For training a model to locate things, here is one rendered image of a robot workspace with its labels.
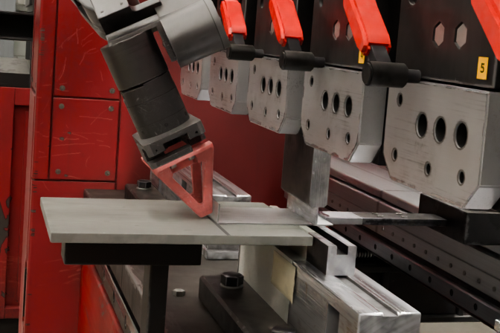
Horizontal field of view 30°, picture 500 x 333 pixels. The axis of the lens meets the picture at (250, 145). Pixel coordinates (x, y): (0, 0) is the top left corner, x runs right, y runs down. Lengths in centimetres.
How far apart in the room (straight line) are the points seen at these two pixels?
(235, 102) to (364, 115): 40
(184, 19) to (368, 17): 30
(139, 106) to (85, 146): 88
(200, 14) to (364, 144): 27
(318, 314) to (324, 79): 23
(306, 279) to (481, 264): 27
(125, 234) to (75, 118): 94
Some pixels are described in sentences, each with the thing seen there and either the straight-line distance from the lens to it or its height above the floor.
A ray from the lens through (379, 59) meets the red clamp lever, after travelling 68.
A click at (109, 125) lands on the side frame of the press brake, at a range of 185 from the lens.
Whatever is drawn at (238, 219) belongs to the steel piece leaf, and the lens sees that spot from 100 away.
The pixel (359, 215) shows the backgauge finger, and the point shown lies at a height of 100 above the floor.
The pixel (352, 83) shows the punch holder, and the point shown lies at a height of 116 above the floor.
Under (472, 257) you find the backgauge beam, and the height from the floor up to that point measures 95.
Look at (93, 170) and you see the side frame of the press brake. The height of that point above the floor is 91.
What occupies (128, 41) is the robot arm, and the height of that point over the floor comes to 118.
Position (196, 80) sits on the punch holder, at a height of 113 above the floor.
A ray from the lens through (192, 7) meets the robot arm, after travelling 98.
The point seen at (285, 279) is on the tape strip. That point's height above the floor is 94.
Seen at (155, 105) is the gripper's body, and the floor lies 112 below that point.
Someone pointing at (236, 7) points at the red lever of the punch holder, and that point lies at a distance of 110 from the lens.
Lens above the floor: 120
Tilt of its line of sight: 7 degrees down
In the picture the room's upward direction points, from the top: 4 degrees clockwise
